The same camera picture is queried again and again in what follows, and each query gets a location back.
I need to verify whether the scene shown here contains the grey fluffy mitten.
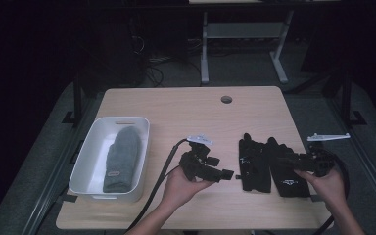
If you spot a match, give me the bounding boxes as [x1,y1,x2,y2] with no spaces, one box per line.
[102,125,143,194]

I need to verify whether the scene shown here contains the black frame post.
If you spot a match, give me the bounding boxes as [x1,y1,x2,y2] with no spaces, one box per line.
[62,70,84,129]
[339,67,368,129]

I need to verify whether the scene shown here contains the person's left hand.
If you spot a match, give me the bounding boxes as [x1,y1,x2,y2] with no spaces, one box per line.
[161,165,217,213]

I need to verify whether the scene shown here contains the white plastic basin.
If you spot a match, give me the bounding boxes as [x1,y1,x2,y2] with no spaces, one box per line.
[68,116,151,204]

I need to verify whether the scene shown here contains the bundle of floor cables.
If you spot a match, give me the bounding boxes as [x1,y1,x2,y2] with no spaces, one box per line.
[128,33,204,88]

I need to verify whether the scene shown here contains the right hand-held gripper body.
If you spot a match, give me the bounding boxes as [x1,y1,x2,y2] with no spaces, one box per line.
[306,132,352,178]

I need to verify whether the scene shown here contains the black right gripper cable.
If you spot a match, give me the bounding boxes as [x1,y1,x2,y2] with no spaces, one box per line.
[312,152,352,235]

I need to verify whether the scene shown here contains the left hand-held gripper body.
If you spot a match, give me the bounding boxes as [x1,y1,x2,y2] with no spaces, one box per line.
[178,133,222,183]

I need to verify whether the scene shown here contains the black glove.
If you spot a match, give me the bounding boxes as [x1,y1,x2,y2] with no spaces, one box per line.
[237,132,272,194]
[264,136,311,199]

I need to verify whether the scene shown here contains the person's right hand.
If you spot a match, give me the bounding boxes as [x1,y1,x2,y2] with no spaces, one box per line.
[293,166,349,211]

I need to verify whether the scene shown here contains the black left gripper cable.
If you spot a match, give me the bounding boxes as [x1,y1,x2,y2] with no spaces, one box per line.
[123,138,190,235]

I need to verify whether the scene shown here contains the grey metal stand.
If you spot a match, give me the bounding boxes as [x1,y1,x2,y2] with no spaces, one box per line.
[200,9,296,85]

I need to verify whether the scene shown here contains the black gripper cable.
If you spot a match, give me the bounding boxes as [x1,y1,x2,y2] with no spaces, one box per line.
[312,152,352,235]
[123,138,190,235]

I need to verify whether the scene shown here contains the grey metal rail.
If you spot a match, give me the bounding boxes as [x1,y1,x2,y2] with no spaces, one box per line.
[21,94,100,235]
[324,96,376,213]

